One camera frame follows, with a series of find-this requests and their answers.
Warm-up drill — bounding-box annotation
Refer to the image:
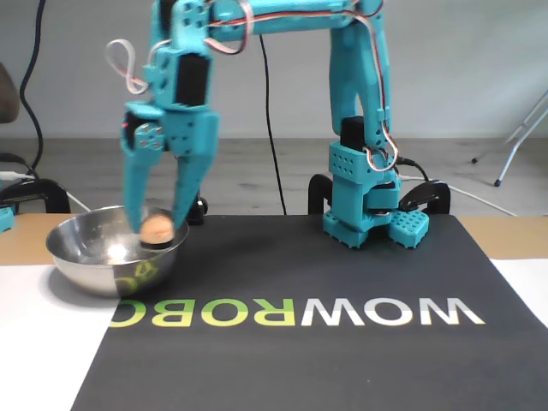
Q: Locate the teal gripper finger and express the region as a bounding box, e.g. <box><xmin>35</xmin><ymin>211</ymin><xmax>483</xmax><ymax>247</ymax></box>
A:
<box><xmin>122</xmin><ymin>122</ymin><xmax>165</xmax><ymax>236</ymax></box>
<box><xmin>170</xmin><ymin>152</ymin><xmax>214</xmax><ymax>231</ymax></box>

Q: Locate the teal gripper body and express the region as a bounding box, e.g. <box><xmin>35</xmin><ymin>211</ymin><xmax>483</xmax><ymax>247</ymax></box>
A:
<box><xmin>122</xmin><ymin>42</ymin><xmax>220</xmax><ymax>158</ymax></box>

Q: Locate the orange ball with black base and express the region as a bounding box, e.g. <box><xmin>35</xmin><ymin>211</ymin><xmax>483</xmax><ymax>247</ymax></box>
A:
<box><xmin>140</xmin><ymin>216</ymin><xmax>176</xmax><ymax>249</ymax></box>

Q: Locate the teal robot base part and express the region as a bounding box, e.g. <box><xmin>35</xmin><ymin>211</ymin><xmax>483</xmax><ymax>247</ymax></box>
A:
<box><xmin>0</xmin><ymin>204</ymin><xmax>16</xmax><ymax>234</ymax></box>

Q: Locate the metal bowl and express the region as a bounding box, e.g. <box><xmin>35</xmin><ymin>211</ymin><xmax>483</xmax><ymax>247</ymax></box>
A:
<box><xmin>45</xmin><ymin>205</ymin><xmax>190</xmax><ymax>300</ymax></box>

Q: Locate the white paper sheet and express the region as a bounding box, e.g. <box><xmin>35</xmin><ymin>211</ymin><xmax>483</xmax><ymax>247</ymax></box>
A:
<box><xmin>0</xmin><ymin>263</ymin><xmax>123</xmax><ymax>411</ymax></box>
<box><xmin>489</xmin><ymin>256</ymin><xmax>548</xmax><ymax>331</ymax></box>

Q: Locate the black mat with WOWROBO print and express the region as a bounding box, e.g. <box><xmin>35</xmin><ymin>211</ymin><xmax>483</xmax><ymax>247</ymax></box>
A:
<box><xmin>70</xmin><ymin>213</ymin><xmax>548</xmax><ymax>411</ymax></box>

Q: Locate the white metal stand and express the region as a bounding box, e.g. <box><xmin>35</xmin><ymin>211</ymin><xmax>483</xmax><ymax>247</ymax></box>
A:
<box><xmin>470</xmin><ymin>89</ymin><xmax>548</xmax><ymax>188</ymax></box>

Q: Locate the white floor cable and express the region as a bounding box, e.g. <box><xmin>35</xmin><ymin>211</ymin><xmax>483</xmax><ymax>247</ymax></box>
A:
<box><xmin>63</xmin><ymin>190</ymin><xmax>93</xmax><ymax>213</ymax></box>
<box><xmin>449</xmin><ymin>184</ymin><xmax>518</xmax><ymax>217</ymax></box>

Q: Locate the black hanging cable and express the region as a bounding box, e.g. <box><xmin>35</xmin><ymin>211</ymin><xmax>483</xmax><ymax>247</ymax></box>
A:
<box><xmin>259</xmin><ymin>33</ymin><xmax>289</xmax><ymax>216</ymax></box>

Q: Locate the dark blue hanging cable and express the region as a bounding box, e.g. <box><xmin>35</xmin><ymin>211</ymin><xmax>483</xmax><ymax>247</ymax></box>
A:
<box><xmin>19</xmin><ymin>0</ymin><xmax>46</xmax><ymax>179</ymax></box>

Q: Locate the gripper servo wire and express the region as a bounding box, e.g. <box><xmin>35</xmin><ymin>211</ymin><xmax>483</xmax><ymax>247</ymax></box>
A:
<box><xmin>105</xmin><ymin>39</ymin><xmax>149</xmax><ymax>95</ymax></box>

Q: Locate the arm servo wire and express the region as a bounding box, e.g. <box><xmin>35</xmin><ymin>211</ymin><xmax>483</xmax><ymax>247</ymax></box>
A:
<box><xmin>205</xmin><ymin>0</ymin><xmax>400</xmax><ymax>173</ymax></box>

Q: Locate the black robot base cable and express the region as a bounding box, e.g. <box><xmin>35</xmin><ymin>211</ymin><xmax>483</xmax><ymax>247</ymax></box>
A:
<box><xmin>393</xmin><ymin>156</ymin><xmax>431</xmax><ymax>183</ymax></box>

